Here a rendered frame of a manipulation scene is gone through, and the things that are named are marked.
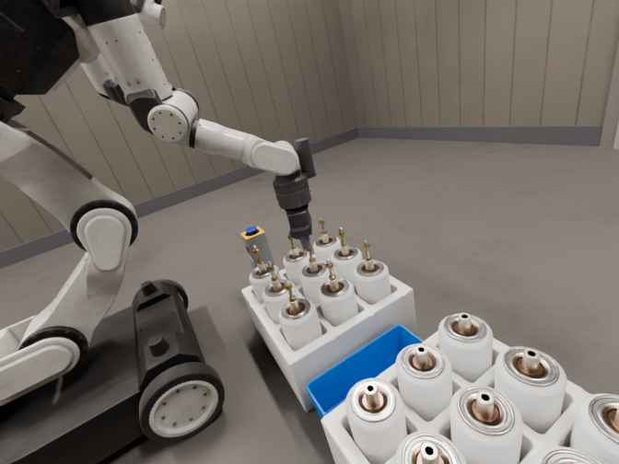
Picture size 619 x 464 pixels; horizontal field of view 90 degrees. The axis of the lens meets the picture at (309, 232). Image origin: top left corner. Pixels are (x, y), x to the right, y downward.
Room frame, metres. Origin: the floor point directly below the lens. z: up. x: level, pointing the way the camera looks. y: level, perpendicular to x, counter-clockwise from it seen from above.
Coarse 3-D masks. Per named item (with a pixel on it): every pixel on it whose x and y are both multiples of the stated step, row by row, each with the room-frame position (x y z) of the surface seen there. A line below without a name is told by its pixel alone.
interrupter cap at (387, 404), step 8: (360, 384) 0.37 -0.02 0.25; (376, 384) 0.36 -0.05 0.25; (384, 384) 0.36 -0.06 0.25; (352, 392) 0.36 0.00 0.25; (360, 392) 0.35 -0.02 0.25; (384, 392) 0.34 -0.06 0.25; (392, 392) 0.34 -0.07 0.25; (352, 400) 0.34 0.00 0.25; (360, 400) 0.34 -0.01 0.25; (384, 400) 0.33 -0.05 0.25; (392, 400) 0.32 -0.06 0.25; (352, 408) 0.33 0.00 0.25; (360, 408) 0.33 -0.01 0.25; (368, 408) 0.32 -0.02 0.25; (376, 408) 0.32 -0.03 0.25; (384, 408) 0.32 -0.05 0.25; (392, 408) 0.31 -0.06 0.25; (360, 416) 0.31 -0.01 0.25; (368, 416) 0.31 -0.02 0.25; (376, 416) 0.31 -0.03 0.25; (384, 416) 0.30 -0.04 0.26
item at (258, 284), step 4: (276, 268) 0.84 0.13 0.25; (276, 272) 0.82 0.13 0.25; (268, 276) 0.80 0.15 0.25; (280, 276) 0.83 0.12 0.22; (252, 280) 0.81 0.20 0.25; (256, 280) 0.80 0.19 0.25; (260, 280) 0.79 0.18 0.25; (264, 280) 0.79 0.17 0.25; (268, 280) 0.79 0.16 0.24; (252, 284) 0.81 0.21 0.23; (256, 284) 0.79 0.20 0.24; (260, 284) 0.79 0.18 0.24; (264, 284) 0.79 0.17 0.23; (256, 288) 0.80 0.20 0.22; (260, 288) 0.79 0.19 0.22; (256, 292) 0.80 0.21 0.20; (260, 292) 0.79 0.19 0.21; (256, 296) 0.81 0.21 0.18; (260, 296) 0.80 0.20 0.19; (260, 300) 0.80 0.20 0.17
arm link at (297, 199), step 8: (296, 192) 0.73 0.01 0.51; (304, 192) 0.74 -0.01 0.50; (280, 200) 0.74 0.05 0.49; (288, 200) 0.73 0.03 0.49; (296, 200) 0.73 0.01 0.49; (304, 200) 0.74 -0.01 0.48; (288, 208) 0.73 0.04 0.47; (296, 208) 0.75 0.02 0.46; (304, 208) 0.75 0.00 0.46; (288, 216) 0.73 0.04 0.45; (296, 216) 0.73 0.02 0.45; (304, 216) 0.73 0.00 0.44; (296, 224) 0.73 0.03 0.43; (304, 224) 0.73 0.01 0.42; (296, 232) 0.71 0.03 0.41; (304, 232) 0.71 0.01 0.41
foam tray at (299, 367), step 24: (408, 288) 0.67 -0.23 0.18; (264, 312) 0.73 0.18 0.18; (360, 312) 0.66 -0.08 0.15; (384, 312) 0.63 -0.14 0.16; (408, 312) 0.66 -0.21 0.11; (264, 336) 0.73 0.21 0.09; (336, 336) 0.57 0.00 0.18; (360, 336) 0.59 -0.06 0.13; (288, 360) 0.53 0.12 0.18; (312, 360) 0.54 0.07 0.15; (336, 360) 0.56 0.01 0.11; (312, 408) 0.52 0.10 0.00
